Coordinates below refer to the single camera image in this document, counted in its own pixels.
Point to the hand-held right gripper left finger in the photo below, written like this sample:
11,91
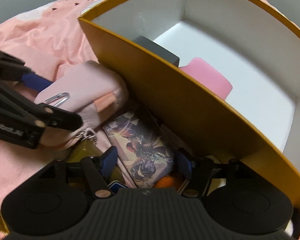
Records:
109,158

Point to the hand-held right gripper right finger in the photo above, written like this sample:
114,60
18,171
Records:
183,162

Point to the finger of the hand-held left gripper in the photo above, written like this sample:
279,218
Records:
62,121
33,80

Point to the illustrated card pack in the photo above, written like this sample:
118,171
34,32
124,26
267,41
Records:
137,142

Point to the pink pouch with carabiner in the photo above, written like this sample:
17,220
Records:
90,85

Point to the yellow cardboard box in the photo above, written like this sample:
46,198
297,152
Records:
190,110

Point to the orange fuzzy item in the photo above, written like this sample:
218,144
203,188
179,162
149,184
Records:
168,181

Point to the yellow-green plastic item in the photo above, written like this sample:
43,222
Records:
86,150

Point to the blue white badge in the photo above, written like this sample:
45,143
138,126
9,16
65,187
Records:
116,187

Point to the pink printed blanket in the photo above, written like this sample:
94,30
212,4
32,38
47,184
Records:
40,37

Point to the pink foam block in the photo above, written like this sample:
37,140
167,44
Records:
205,77

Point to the black small box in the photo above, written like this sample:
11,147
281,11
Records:
155,48

